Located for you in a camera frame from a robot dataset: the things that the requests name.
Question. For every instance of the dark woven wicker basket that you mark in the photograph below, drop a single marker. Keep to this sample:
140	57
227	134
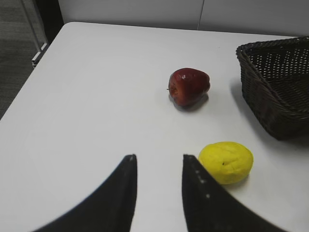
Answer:
275	85

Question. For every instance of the yellow lemon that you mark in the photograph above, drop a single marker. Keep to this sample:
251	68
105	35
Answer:
227	162

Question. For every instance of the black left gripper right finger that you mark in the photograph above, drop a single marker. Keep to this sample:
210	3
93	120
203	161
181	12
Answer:
208	207

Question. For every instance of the metal frame post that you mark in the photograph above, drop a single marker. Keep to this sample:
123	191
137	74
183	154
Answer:
34	21

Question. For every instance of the red apple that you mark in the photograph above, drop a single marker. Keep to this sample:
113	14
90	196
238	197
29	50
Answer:
187	85

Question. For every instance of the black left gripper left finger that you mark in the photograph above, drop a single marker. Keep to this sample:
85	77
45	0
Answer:
110	208

